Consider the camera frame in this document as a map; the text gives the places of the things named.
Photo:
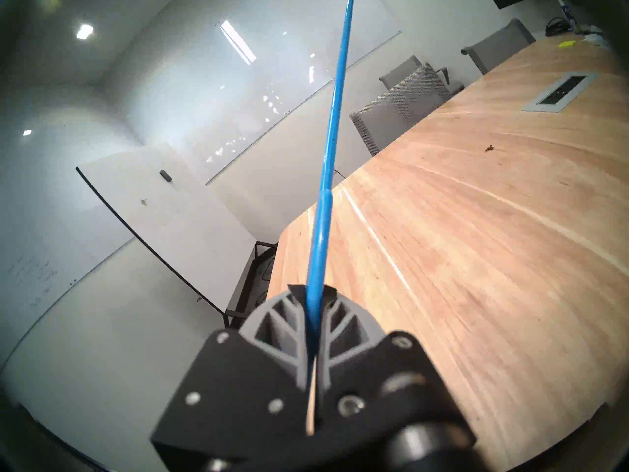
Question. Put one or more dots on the mobile whiteboard on black stand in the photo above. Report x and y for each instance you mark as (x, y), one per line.
(186, 215)

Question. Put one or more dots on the glass wall board with handwriting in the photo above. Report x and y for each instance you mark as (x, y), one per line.
(39, 230)

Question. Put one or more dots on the clear bag of markers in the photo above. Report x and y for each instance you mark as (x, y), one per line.
(595, 36)

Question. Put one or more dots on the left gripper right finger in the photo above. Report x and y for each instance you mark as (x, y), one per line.
(368, 377)

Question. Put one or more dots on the large glass wall whiteboard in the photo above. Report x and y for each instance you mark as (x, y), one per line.
(275, 82)

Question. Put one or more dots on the blue plastic fly swatter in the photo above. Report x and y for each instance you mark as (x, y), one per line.
(327, 181)

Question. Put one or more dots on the black magnetic whiteboard eraser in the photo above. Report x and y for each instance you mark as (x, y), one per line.
(165, 175)

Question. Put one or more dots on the silver table power outlet box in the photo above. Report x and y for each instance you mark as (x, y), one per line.
(560, 91)

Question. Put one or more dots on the grey office chair with armrests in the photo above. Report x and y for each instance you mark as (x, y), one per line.
(400, 73)

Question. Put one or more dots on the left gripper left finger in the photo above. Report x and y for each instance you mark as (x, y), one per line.
(236, 392)

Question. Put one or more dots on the grey mesh office chair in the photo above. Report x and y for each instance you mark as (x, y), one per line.
(496, 45)
(403, 107)

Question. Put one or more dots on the whiteboard cleaner spray bottle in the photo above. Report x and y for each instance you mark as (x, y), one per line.
(566, 11)

